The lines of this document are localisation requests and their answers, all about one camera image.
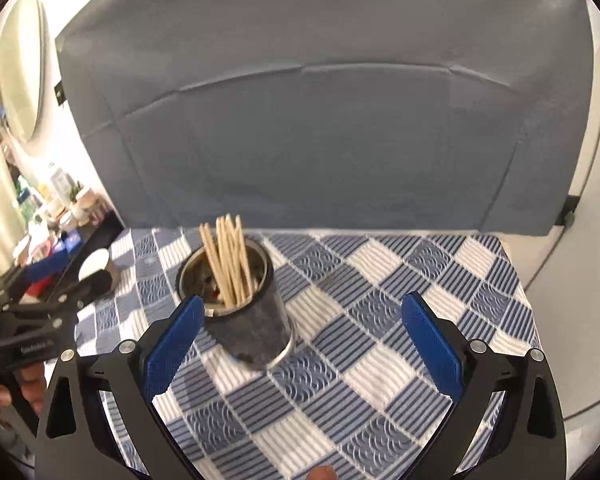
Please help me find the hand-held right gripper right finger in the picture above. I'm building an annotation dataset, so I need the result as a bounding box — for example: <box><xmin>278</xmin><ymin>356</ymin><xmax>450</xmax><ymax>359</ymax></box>
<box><xmin>401</xmin><ymin>292</ymin><xmax>567</xmax><ymax>480</ymax></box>

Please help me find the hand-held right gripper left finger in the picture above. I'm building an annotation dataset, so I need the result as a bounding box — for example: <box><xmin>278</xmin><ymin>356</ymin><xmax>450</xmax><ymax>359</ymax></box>
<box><xmin>35</xmin><ymin>294</ymin><xmax>206</xmax><ymax>480</ymax></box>

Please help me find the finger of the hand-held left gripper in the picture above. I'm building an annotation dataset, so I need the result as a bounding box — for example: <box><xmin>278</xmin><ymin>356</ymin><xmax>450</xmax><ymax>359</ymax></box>
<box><xmin>0</xmin><ymin>252</ymin><xmax>66</xmax><ymax>313</ymax></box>
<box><xmin>0</xmin><ymin>270</ymin><xmax>117</xmax><ymax>333</ymax></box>

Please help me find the black cylindrical utensil holder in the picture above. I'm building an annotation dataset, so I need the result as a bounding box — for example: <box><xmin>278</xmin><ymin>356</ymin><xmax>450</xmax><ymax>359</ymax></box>
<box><xmin>176</xmin><ymin>234</ymin><xmax>297</xmax><ymax>372</ymax></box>

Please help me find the bunch of wooden chopsticks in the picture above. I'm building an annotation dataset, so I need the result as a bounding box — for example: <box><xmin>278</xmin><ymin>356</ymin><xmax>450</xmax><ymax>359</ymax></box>
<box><xmin>199</xmin><ymin>214</ymin><xmax>256</xmax><ymax>308</ymax></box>

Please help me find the beige mug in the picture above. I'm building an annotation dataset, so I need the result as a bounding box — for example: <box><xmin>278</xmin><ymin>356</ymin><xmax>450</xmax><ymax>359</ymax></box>
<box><xmin>77</xmin><ymin>248</ymin><xmax>120</xmax><ymax>293</ymax></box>

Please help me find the blue box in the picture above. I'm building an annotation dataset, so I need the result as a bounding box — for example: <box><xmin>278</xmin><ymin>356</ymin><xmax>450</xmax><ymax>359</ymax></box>
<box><xmin>50</xmin><ymin>237</ymin><xmax>83</xmax><ymax>261</ymax></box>

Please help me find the black side table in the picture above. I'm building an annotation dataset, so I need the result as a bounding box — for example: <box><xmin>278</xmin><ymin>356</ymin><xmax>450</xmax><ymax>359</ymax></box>
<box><xmin>0</xmin><ymin>210</ymin><xmax>126</xmax><ymax>306</ymax></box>

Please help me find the blue white patterned tablecloth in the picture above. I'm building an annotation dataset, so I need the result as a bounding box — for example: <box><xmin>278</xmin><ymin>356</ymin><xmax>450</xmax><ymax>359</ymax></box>
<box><xmin>72</xmin><ymin>227</ymin><xmax>538</xmax><ymax>480</ymax></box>

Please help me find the pink jar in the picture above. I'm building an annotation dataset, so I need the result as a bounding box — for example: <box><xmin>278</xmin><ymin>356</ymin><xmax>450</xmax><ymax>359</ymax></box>
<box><xmin>87</xmin><ymin>200</ymin><xmax>112</xmax><ymax>226</ymax></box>

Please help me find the small plant in white pot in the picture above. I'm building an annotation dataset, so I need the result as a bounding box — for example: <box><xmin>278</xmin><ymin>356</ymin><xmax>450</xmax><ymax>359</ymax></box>
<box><xmin>67</xmin><ymin>182</ymin><xmax>98</xmax><ymax>216</ymax></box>

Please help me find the group of bottles and jars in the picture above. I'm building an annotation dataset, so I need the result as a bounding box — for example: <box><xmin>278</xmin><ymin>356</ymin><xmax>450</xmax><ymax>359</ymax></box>
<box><xmin>10</xmin><ymin>160</ymin><xmax>76</xmax><ymax>241</ymax></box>

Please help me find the grey fabric backdrop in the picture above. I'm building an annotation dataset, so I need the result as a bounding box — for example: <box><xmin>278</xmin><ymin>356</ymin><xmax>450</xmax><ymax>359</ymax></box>
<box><xmin>55</xmin><ymin>0</ymin><xmax>596</xmax><ymax>238</ymax></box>

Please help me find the oval wall mirror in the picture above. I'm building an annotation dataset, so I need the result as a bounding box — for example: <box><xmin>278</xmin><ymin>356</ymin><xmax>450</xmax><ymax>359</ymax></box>
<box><xmin>0</xmin><ymin>0</ymin><xmax>48</xmax><ymax>146</ymax></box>

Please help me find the black wall outlet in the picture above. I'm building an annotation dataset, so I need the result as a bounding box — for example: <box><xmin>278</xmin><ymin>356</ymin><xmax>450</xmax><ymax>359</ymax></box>
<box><xmin>560</xmin><ymin>195</ymin><xmax>581</xmax><ymax>226</ymax></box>

